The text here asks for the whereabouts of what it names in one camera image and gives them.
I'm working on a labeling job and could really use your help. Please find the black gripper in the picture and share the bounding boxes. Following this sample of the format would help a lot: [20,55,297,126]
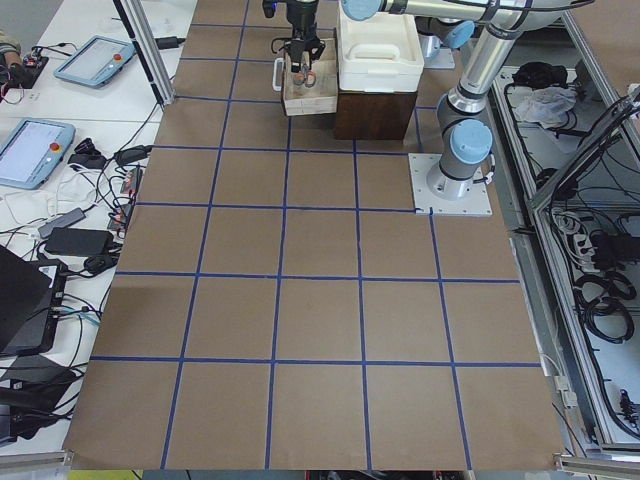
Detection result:
[282,30,325,75]

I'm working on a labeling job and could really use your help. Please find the orange grey scissors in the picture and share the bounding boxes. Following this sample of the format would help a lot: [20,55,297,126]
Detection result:
[292,63,316,88]

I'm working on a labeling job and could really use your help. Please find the light wooden drawer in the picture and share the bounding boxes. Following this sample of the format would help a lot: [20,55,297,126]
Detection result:
[280,38,338,117]

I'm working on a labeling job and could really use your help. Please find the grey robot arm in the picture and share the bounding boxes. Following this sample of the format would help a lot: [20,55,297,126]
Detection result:
[334,1,588,140]
[415,17,475,70]

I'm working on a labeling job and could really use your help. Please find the white foam tray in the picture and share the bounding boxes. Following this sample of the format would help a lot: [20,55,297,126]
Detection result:
[337,1,424,93]

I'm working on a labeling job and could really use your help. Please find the dark brown wooden cabinet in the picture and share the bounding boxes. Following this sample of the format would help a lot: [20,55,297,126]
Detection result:
[334,90,418,140]

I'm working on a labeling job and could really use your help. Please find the black power adapter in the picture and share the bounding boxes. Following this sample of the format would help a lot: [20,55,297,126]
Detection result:
[155,36,186,50]

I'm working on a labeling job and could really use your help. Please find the blue teach pendant far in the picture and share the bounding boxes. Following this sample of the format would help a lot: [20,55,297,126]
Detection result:
[54,35,136,88]

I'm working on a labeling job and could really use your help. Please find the blue teach pendant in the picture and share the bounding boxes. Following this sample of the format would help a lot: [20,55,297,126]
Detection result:
[54,35,136,88]
[1,117,76,190]

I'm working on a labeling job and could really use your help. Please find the white cloth rag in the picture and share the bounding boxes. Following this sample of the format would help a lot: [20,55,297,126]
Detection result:
[514,87,577,128]

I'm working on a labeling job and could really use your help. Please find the blue teach pendant near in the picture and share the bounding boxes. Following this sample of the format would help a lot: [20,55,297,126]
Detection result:
[1,117,76,190]

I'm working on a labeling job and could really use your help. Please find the black power brick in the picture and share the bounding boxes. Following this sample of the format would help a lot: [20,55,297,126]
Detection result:
[44,228,114,257]

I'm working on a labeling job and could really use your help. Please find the black laptop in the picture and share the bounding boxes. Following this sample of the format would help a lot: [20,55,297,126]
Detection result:
[1,247,68,357]

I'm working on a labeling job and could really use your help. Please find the white drawer handle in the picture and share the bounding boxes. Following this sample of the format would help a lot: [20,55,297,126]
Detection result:
[272,57,285,92]

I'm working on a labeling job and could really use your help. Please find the aluminium frame post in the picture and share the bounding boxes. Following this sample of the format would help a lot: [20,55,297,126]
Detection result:
[113,0,175,107]

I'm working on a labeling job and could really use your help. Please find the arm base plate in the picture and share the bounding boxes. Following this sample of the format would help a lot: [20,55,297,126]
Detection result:
[408,153,493,218]

